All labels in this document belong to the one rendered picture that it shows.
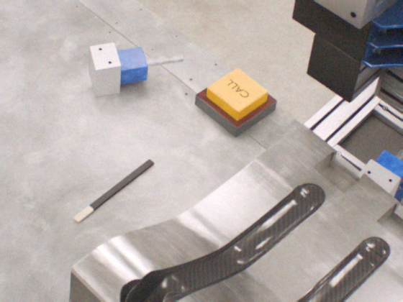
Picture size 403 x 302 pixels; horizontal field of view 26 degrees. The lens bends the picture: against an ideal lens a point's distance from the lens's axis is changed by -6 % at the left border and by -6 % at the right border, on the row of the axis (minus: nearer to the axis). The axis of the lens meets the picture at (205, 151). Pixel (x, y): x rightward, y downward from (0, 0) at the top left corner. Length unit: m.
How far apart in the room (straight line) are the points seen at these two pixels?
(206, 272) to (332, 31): 0.52
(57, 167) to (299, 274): 0.37
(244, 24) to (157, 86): 1.34
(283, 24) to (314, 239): 1.65
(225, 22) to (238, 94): 1.38
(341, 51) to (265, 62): 1.15
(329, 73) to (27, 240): 0.56
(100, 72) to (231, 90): 0.18
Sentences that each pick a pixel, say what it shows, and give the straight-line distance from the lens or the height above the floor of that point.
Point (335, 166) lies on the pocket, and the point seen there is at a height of 0.87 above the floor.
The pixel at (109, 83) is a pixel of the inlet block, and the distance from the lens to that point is 1.28.
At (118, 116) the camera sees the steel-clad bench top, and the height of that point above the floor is 0.80.
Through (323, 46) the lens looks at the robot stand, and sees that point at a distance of 1.41.
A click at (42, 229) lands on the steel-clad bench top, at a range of 1.15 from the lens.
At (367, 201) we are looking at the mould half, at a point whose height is 0.89.
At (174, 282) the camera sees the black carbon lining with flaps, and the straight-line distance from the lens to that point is 0.97.
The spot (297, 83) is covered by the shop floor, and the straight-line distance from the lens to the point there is 2.49.
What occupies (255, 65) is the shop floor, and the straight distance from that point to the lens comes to 2.51.
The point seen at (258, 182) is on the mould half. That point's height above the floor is 0.89.
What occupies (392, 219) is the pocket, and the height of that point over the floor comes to 0.86.
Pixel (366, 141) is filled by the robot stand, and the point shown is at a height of 0.21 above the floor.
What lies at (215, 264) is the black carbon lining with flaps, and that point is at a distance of 1.02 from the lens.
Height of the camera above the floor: 1.73
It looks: 49 degrees down
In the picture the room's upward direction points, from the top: 8 degrees clockwise
